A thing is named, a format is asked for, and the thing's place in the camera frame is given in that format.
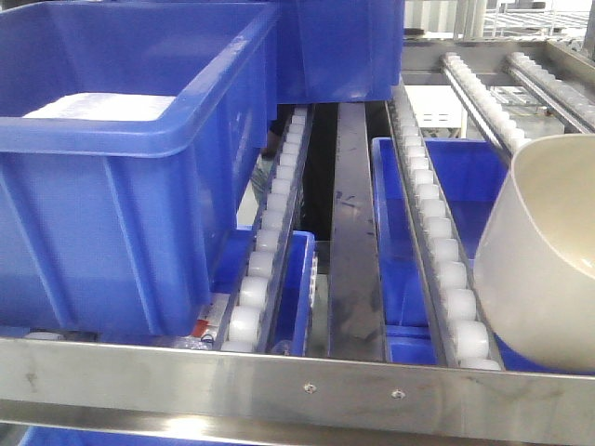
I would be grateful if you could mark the white roller track left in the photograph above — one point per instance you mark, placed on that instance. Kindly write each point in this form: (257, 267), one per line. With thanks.
(248, 318)

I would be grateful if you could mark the stainless steel shelf rack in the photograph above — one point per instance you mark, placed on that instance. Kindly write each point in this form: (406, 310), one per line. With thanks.
(351, 394)

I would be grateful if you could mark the white roller track far right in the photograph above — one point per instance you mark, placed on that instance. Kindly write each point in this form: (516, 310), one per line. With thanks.
(572, 107)

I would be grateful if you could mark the blue bin rear centre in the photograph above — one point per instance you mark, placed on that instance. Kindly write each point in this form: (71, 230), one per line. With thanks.
(338, 51)

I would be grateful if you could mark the white roller track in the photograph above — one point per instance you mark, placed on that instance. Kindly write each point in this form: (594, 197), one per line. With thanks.
(572, 107)
(482, 106)
(248, 318)
(459, 332)

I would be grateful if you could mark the white contents in bin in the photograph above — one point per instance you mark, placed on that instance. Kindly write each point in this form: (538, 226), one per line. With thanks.
(96, 106)

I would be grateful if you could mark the blue bin with white contents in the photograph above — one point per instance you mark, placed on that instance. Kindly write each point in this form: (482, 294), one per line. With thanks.
(116, 227)

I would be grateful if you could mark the white roller track middle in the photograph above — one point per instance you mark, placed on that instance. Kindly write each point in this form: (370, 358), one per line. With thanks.
(459, 332)

